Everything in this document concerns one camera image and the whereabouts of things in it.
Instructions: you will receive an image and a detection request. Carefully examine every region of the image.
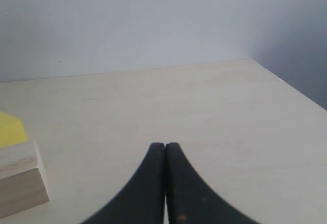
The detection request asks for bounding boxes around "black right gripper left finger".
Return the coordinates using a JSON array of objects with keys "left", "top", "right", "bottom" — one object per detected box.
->
[{"left": 84, "top": 143, "right": 166, "bottom": 224}]

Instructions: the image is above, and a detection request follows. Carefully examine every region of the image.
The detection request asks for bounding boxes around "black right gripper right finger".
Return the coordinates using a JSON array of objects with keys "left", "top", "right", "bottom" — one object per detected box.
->
[{"left": 165, "top": 143, "right": 257, "bottom": 224}]

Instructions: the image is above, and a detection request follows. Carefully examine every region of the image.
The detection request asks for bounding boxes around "plain wooden cube block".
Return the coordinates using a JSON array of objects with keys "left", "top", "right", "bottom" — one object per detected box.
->
[{"left": 1, "top": 141, "right": 49, "bottom": 218}]

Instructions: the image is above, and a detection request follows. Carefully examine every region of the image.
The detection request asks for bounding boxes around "yellow cube block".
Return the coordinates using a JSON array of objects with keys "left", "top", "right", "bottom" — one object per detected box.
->
[{"left": 0, "top": 112, "right": 28, "bottom": 148}]

